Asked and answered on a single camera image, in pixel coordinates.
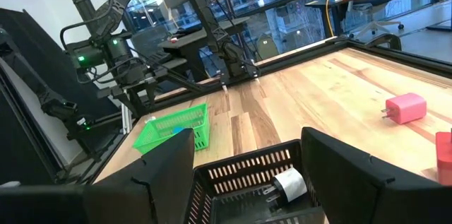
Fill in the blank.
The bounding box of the black frame handle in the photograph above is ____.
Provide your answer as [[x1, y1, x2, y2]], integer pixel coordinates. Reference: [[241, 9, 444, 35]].
[[364, 33, 403, 51]]

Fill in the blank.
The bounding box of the black slotted plastic basket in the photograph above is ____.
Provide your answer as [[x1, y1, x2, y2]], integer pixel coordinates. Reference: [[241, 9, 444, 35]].
[[183, 138, 328, 224]]

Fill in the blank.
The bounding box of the silver aluminium post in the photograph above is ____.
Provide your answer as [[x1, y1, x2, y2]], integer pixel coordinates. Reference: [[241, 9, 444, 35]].
[[121, 102, 133, 132]]

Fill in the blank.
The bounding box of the white black wall charger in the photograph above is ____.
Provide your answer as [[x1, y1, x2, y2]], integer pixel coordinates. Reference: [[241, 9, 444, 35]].
[[262, 166, 309, 204]]

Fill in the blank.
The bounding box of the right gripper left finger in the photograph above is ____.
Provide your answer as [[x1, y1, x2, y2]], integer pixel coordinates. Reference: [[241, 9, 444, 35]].
[[0, 129, 196, 224]]

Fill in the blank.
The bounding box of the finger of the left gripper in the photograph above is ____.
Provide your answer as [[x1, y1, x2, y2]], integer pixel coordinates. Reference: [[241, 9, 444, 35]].
[[145, 86, 157, 112], [121, 92, 141, 118]]

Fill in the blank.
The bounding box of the yellow extension cable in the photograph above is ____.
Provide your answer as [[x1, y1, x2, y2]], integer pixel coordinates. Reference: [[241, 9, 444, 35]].
[[324, 0, 344, 37]]

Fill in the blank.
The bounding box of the red wall charger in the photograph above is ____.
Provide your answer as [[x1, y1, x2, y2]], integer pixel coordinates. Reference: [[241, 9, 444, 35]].
[[434, 128, 452, 187]]

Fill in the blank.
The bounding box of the green slotted plastic basket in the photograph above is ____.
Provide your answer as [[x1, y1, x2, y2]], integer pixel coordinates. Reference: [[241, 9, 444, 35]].
[[133, 102, 210, 155]]

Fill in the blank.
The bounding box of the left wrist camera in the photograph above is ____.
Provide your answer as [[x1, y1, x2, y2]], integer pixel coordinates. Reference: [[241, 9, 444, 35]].
[[66, 40, 107, 70]]

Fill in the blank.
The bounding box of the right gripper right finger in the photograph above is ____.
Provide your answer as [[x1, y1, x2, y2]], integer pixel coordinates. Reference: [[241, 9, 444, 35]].
[[301, 127, 452, 224]]

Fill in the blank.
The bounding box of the black wall panel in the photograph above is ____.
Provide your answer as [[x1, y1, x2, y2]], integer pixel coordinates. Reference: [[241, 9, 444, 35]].
[[0, 7, 123, 186]]

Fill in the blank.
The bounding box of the pink wall charger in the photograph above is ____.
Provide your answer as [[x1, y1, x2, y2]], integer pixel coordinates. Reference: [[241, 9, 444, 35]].
[[380, 92, 427, 125]]

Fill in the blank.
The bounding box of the black office desk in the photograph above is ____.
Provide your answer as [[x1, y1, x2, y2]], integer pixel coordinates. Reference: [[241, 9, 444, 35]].
[[304, 0, 441, 37]]

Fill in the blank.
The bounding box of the black jointed bracket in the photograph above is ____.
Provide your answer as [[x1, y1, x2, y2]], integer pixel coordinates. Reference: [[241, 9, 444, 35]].
[[0, 29, 103, 163]]

